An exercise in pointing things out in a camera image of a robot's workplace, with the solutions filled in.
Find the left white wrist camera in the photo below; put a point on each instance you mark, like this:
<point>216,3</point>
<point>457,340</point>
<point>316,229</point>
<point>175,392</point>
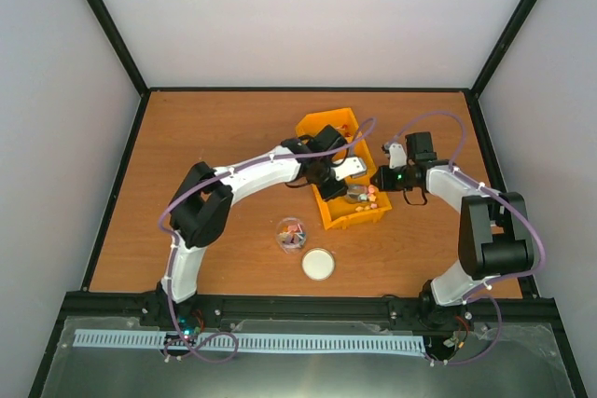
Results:
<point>351,167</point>

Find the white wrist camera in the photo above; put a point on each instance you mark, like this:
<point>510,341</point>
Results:
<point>351,167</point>
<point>397,156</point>

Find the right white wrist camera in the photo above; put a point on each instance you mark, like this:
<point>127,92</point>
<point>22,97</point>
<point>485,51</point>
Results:
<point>397,156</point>

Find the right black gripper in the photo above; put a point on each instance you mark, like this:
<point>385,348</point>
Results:
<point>383,185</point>

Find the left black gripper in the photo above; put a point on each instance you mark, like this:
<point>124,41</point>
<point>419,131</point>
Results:
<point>327,195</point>

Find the white round lid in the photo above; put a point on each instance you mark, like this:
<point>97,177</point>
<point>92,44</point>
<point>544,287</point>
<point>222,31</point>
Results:
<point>318,264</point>

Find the clear glass bowl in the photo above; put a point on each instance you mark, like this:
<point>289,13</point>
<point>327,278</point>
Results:
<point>286,222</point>

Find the black front rail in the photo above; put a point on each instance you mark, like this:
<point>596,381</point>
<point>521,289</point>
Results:
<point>414,315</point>

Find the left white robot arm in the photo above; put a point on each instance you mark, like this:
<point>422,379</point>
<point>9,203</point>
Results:
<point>199,210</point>

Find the silver metal scoop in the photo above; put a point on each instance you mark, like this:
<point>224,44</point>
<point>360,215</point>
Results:
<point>357,194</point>

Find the light blue cable duct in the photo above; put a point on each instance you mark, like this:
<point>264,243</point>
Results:
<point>253,343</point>

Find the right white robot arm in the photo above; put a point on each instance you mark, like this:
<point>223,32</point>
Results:
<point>494,239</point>

